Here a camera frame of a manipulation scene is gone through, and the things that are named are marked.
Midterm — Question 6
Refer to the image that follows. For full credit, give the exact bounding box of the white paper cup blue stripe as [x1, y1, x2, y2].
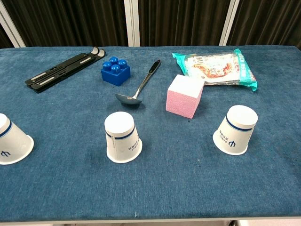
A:
[104, 112, 143, 163]
[0, 113, 35, 165]
[213, 105, 259, 156]

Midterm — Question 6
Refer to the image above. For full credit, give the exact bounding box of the pink foam cube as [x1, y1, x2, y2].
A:
[165, 74, 204, 120]

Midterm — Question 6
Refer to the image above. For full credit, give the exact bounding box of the blue toy building block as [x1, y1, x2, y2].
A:
[101, 56, 131, 87]

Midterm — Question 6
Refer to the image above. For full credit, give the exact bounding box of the blue fabric table cover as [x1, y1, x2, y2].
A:
[0, 45, 301, 223]

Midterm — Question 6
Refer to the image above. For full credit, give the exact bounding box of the teal snack food package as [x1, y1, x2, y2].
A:
[171, 48, 259, 92]

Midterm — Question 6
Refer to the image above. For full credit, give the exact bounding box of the dark pleated curtain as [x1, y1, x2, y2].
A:
[0, 23, 14, 49]
[1, 0, 129, 48]
[227, 0, 301, 47]
[138, 0, 232, 47]

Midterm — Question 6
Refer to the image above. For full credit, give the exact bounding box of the black folding stand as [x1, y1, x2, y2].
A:
[24, 46, 106, 94]

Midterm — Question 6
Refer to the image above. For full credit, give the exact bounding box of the metal ladle black handle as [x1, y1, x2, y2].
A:
[114, 59, 162, 106]

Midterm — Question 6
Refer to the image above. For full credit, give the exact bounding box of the white metal frame post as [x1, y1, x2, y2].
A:
[124, 0, 142, 47]
[219, 0, 240, 47]
[0, 2, 26, 48]

